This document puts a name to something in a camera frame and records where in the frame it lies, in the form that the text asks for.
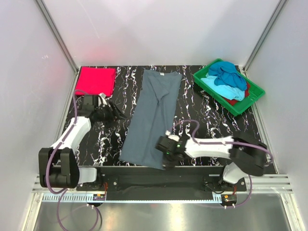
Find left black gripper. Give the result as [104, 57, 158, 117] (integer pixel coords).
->
[95, 101, 127, 129]

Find grey blue t shirt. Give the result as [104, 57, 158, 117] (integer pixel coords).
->
[119, 70, 182, 169]

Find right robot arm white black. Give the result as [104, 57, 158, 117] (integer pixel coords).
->
[155, 134, 269, 191]

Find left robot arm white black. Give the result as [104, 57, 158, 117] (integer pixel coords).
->
[38, 93, 126, 194]

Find folded red t shirt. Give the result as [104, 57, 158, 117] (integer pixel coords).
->
[75, 67, 116, 97]

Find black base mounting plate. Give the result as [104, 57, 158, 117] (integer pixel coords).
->
[76, 165, 246, 192]

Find right small circuit board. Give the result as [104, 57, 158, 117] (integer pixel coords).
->
[223, 194, 237, 203]

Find small circuit board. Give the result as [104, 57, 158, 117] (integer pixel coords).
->
[223, 194, 237, 203]
[93, 193, 106, 201]

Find dark red t shirt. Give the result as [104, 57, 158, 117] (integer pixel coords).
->
[224, 82, 251, 106]

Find light blue t shirt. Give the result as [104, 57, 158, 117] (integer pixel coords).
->
[201, 76, 245, 101]

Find left small circuit board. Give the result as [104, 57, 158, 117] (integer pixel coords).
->
[93, 193, 106, 201]

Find dark blue t shirt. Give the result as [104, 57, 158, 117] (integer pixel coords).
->
[208, 61, 247, 91]

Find green plastic bin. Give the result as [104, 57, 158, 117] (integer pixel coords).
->
[193, 58, 265, 116]

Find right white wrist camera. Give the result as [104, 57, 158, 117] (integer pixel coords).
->
[165, 130, 180, 142]

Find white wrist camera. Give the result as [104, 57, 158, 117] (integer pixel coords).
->
[98, 93, 107, 107]
[165, 130, 180, 142]

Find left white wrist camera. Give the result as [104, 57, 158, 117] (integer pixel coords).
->
[98, 93, 107, 107]

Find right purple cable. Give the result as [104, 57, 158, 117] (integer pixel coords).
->
[170, 119, 274, 207]

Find purple cable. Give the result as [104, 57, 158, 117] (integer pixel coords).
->
[170, 119, 274, 207]
[46, 89, 104, 229]

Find aluminium frame rail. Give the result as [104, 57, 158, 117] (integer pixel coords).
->
[33, 175, 293, 206]

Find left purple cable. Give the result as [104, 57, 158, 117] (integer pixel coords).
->
[46, 89, 104, 229]

